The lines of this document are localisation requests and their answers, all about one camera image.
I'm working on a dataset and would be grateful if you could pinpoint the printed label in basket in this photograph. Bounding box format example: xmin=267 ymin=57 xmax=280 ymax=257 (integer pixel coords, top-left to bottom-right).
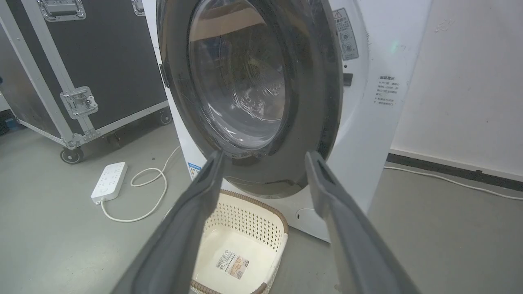
xmin=215 ymin=249 xmax=250 ymax=280

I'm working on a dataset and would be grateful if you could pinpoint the cream perforated laundry basket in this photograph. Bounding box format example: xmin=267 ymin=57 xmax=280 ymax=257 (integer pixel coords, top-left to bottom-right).
xmin=189 ymin=189 xmax=289 ymax=294

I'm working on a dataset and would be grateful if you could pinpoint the round dark washing machine door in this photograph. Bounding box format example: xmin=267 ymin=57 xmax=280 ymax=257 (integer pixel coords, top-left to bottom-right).
xmin=157 ymin=0 xmax=344 ymax=200

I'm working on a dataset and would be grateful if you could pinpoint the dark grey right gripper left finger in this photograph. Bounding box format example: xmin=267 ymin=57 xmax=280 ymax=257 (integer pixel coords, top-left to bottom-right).
xmin=111 ymin=150 xmax=225 ymax=294

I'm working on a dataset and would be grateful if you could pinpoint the black flight case with casters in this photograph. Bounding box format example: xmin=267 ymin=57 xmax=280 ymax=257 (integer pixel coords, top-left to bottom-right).
xmin=0 ymin=0 xmax=174 ymax=165

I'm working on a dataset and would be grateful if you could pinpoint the white washing machine body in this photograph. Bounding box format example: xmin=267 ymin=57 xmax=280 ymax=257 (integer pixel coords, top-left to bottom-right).
xmin=141 ymin=0 xmax=433 ymax=243

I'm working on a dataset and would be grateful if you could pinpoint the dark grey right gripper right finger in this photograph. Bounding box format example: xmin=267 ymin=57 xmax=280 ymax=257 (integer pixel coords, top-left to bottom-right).
xmin=305 ymin=151 xmax=421 ymax=294

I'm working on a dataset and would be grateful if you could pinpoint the thin white floor cable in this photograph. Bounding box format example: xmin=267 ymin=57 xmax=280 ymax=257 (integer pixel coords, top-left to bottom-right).
xmin=383 ymin=165 xmax=523 ymax=201

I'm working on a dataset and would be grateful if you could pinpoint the white power strip with cable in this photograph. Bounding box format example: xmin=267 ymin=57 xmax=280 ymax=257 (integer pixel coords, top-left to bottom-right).
xmin=101 ymin=145 xmax=182 ymax=223

